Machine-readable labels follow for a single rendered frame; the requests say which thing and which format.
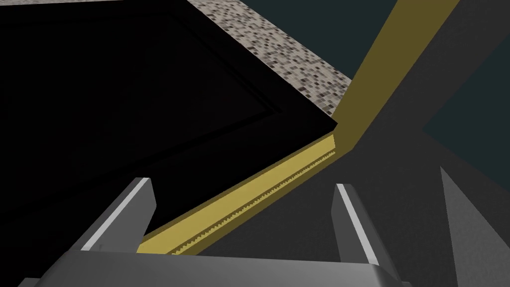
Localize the black door leaf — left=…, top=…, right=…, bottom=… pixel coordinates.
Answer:
left=0, top=0, right=339, bottom=282

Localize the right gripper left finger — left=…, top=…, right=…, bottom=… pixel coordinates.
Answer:
left=70, top=177, right=157, bottom=254

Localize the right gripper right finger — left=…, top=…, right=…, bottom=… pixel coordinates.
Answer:
left=331, top=183, right=393, bottom=267

